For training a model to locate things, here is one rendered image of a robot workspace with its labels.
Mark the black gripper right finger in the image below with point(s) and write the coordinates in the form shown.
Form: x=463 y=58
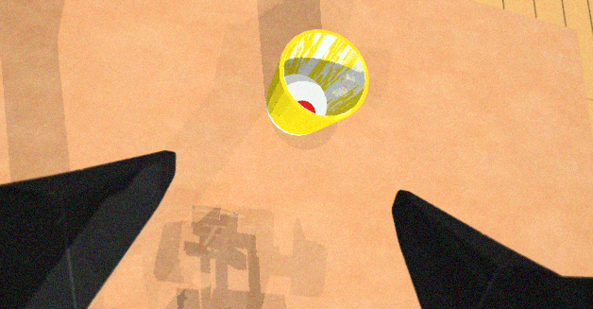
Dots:
x=454 y=266

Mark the yellow cup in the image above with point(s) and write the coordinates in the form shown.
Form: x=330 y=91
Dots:
x=323 y=68

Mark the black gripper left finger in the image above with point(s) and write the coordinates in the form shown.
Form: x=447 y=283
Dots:
x=61 y=236

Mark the red ball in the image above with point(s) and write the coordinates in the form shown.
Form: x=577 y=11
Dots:
x=307 y=105

